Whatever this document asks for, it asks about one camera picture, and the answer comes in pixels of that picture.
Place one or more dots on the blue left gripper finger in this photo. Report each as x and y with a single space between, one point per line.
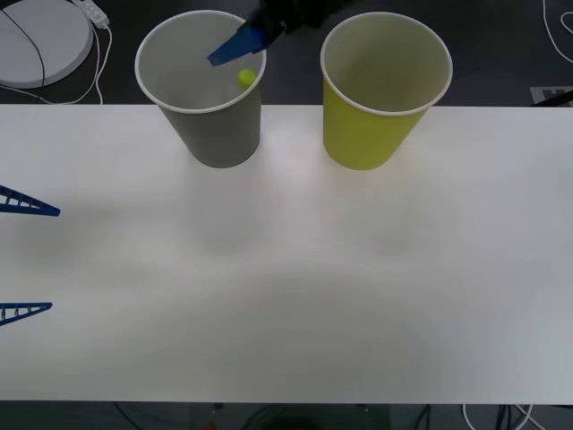
18 310
22 203

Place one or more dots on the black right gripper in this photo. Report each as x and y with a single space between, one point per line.
291 13

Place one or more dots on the clear bottle with green cap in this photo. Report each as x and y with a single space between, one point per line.
246 77

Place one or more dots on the grey plastic waste bin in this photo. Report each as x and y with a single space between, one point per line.
215 134

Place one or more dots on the white power strip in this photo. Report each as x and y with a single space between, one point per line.
95 12

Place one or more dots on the yellow-green plastic waste bin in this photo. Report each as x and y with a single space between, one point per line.
358 139

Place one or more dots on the round white floor base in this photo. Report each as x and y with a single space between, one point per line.
27 45

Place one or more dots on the grey floor plate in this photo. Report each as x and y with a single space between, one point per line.
550 96

